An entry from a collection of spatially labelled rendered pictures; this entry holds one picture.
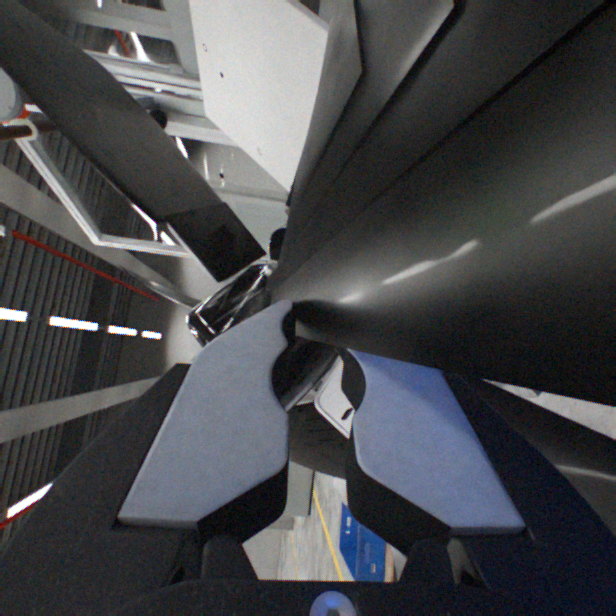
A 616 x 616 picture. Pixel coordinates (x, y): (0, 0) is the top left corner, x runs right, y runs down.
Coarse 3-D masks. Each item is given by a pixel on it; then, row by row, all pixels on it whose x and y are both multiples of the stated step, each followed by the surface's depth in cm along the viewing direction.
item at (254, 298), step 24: (264, 264) 30; (240, 288) 28; (264, 288) 28; (192, 312) 29; (216, 312) 27; (240, 312) 27; (216, 336) 26; (288, 360) 27; (312, 360) 28; (288, 384) 27; (312, 384) 30
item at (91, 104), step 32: (0, 0) 26; (0, 32) 23; (32, 32) 28; (0, 64) 21; (32, 64) 25; (64, 64) 29; (96, 64) 36; (32, 96) 23; (64, 96) 26; (96, 96) 30; (128, 96) 36; (64, 128) 24; (96, 128) 27; (128, 128) 31; (160, 128) 37; (96, 160) 25; (128, 160) 28; (160, 160) 32; (128, 192) 26; (160, 192) 29; (192, 192) 33; (160, 224) 28
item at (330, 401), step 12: (336, 360) 30; (336, 372) 30; (324, 384) 30; (336, 384) 30; (324, 396) 30; (336, 396) 30; (324, 408) 30; (336, 408) 30; (348, 408) 29; (336, 420) 30; (348, 420) 29; (348, 432) 29
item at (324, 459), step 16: (304, 416) 42; (320, 416) 42; (304, 432) 45; (320, 432) 44; (336, 432) 44; (304, 448) 49; (320, 448) 48; (336, 448) 47; (304, 464) 56; (320, 464) 53; (336, 464) 51
